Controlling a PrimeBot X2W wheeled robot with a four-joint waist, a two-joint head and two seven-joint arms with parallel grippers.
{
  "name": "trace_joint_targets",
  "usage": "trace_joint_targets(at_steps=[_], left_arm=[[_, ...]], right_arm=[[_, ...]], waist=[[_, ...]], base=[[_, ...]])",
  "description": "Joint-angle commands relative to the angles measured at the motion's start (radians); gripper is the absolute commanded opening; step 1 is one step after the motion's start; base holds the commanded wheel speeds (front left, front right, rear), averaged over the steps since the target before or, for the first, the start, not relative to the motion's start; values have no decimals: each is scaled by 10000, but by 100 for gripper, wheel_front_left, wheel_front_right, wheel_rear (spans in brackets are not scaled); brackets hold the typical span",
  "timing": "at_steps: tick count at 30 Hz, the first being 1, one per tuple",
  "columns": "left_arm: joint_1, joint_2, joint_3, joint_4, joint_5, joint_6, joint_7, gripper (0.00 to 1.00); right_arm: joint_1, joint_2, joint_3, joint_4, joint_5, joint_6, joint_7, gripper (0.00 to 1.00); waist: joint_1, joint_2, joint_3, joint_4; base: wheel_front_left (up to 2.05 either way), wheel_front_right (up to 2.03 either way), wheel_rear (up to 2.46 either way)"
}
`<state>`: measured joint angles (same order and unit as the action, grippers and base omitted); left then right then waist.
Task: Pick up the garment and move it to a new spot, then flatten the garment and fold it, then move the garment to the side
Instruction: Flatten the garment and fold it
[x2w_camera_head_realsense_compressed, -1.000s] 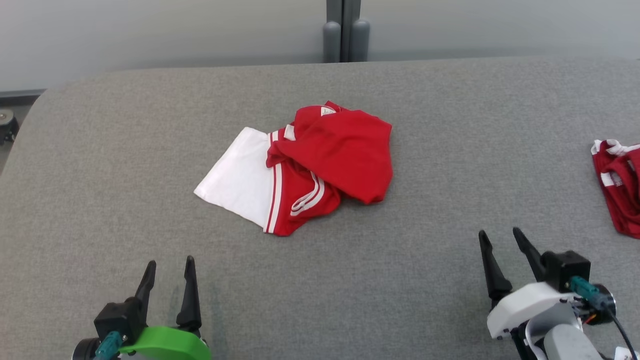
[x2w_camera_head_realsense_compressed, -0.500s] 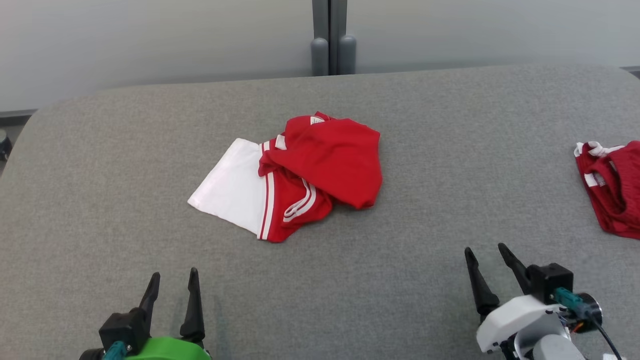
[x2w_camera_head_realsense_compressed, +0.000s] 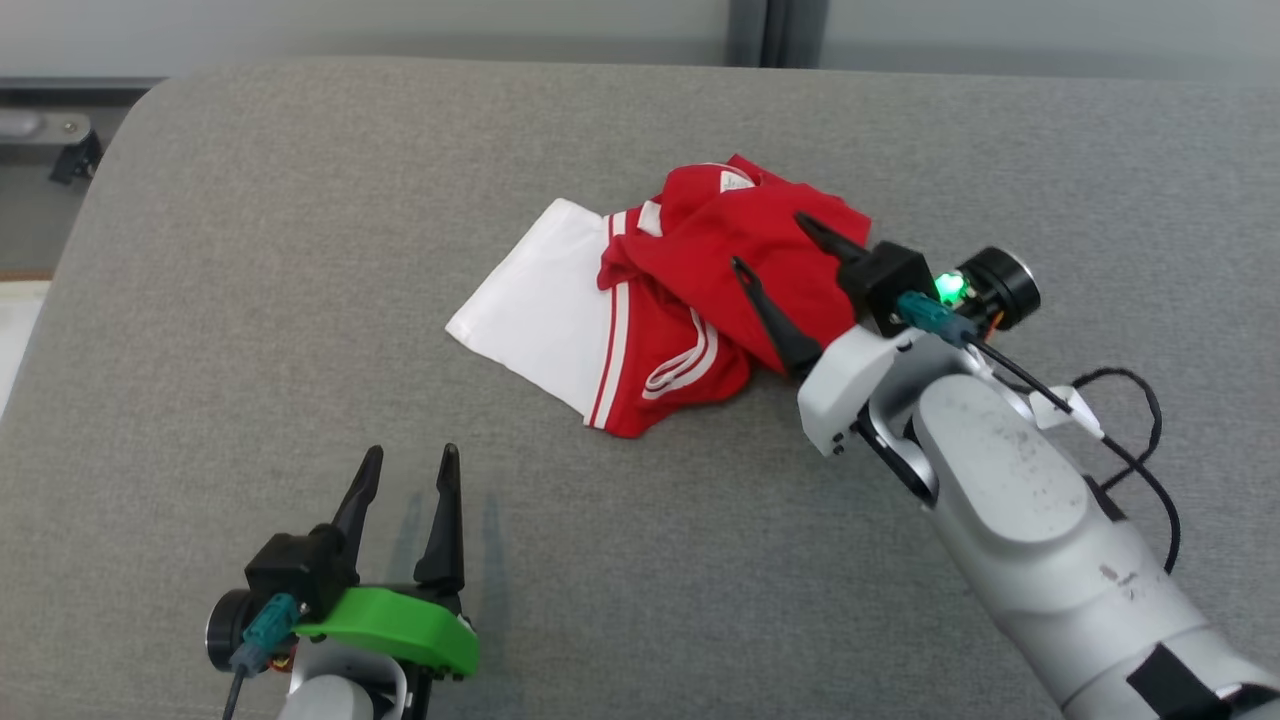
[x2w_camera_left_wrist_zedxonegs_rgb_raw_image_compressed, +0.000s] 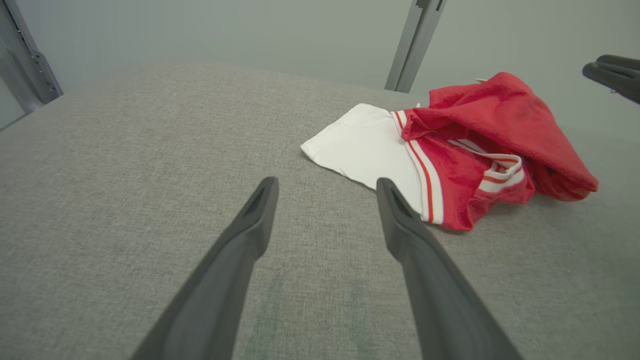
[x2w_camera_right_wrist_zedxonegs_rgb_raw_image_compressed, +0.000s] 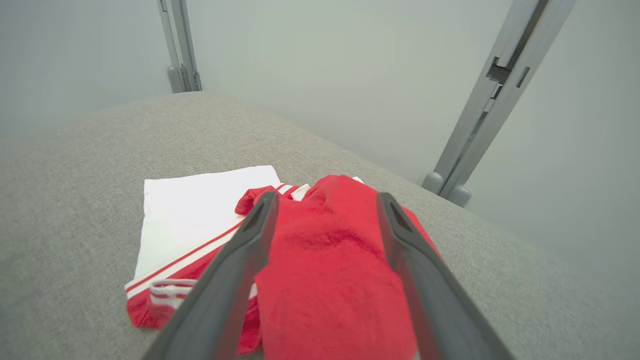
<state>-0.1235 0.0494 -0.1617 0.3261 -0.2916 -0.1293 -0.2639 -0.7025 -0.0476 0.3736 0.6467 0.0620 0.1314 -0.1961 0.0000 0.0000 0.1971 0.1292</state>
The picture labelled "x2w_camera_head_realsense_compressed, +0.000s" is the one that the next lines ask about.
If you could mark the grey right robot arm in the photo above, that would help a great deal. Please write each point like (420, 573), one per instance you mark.
(1040, 520)

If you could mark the grey fabric sofa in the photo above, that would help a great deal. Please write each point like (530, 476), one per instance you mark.
(300, 300)

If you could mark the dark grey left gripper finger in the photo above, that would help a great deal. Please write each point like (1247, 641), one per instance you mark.
(445, 540)
(355, 520)

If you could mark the black gripper round motor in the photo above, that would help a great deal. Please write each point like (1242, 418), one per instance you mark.
(225, 630)
(1005, 285)

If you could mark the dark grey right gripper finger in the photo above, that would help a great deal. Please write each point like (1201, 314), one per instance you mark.
(830, 240)
(780, 330)

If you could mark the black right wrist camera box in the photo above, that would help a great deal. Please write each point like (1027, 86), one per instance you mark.
(885, 280)

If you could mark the black left gripper round motor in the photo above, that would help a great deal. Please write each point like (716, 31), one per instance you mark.
(225, 630)

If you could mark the black metal floor bracket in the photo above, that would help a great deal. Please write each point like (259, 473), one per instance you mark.
(75, 158)

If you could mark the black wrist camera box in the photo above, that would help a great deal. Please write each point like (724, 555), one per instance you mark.
(295, 565)
(885, 280)

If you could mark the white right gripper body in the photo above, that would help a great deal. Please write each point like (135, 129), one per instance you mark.
(850, 385)

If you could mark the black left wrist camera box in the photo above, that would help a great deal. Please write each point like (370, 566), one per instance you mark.
(295, 565)

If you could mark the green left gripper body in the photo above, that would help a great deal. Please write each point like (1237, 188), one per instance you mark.
(400, 618)

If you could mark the black right gripper round motor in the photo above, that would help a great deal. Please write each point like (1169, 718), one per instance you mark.
(1005, 285)

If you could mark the grey metal wall post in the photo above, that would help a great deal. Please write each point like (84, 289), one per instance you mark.
(778, 30)

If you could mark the red Bulls jersey white sleeves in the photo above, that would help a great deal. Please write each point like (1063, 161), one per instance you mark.
(760, 230)

